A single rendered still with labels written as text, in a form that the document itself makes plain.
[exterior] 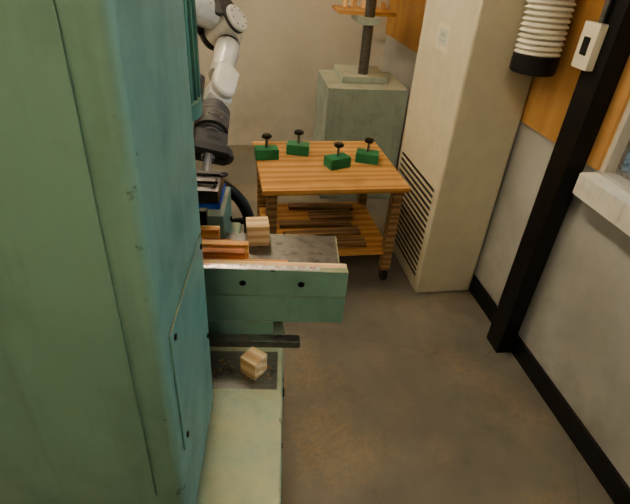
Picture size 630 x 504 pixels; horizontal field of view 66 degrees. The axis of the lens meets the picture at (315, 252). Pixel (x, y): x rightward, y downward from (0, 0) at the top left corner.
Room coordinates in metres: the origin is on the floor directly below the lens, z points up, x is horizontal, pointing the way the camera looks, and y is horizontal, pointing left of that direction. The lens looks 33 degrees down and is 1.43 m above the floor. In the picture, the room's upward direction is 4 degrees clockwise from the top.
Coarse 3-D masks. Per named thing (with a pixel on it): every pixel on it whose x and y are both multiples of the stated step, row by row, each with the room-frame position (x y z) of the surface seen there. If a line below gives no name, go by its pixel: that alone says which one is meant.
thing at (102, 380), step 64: (0, 0) 0.29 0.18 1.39; (64, 0) 0.29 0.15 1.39; (128, 0) 0.33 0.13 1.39; (0, 64) 0.29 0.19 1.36; (64, 64) 0.29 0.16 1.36; (128, 64) 0.31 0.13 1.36; (0, 128) 0.29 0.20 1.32; (64, 128) 0.29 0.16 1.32; (128, 128) 0.30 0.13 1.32; (192, 128) 0.50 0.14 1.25; (0, 192) 0.29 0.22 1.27; (64, 192) 0.29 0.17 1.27; (128, 192) 0.30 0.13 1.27; (192, 192) 0.48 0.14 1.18; (0, 256) 0.29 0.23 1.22; (64, 256) 0.29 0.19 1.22; (128, 256) 0.30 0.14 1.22; (192, 256) 0.45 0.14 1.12; (0, 320) 0.28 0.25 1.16; (64, 320) 0.29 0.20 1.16; (128, 320) 0.30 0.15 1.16; (192, 320) 0.41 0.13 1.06; (0, 384) 0.28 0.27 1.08; (64, 384) 0.29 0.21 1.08; (128, 384) 0.29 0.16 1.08; (192, 384) 0.38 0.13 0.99; (0, 448) 0.28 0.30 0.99; (64, 448) 0.29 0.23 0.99; (128, 448) 0.29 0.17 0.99; (192, 448) 0.35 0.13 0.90
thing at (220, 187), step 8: (200, 176) 0.91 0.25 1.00; (208, 176) 0.91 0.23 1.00; (216, 176) 0.91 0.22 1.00; (200, 184) 0.87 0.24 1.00; (208, 184) 0.87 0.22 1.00; (216, 184) 0.87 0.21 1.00; (224, 184) 0.93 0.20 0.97; (200, 192) 0.84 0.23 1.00; (208, 192) 0.84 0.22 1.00; (216, 192) 0.84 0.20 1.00; (200, 200) 0.84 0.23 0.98; (208, 200) 0.84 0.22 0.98; (216, 200) 0.84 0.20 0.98; (208, 208) 0.84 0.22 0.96; (216, 208) 0.84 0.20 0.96
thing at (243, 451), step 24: (216, 360) 0.59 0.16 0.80; (216, 384) 0.54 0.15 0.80; (240, 384) 0.54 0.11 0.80; (264, 384) 0.55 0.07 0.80; (216, 408) 0.49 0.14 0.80; (240, 408) 0.50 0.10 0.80; (264, 408) 0.50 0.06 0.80; (216, 432) 0.45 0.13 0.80; (240, 432) 0.45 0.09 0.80; (264, 432) 0.46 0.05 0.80; (216, 456) 0.41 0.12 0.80; (240, 456) 0.41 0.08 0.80; (264, 456) 0.42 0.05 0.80; (216, 480) 0.37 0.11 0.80; (240, 480) 0.38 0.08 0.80; (264, 480) 0.38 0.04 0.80
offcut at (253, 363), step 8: (248, 352) 0.58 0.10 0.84; (256, 352) 0.58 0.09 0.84; (240, 360) 0.57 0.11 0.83; (248, 360) 0.56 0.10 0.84; (256, 360) 0.57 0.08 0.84; (264, 360) 0.58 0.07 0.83; (248, 368) 0.56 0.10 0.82; (256, 368) 0.56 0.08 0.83; (264, 368) 0.58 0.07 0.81; (248, 376) 0.56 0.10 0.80; (256, 376) 0.56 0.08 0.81
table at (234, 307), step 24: (240, 240) 0.83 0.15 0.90; (288, 240) 0.84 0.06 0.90; (312, 240) 0.85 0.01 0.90; (336, 240) 0.86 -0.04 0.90; (216, 312) 0.65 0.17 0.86; (240, 312) 0.65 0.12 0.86; (264, 312) 0.66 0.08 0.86; (288, 312) 0.66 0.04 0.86; (312, 312) 0.66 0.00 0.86; (336, 312) 0.67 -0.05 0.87
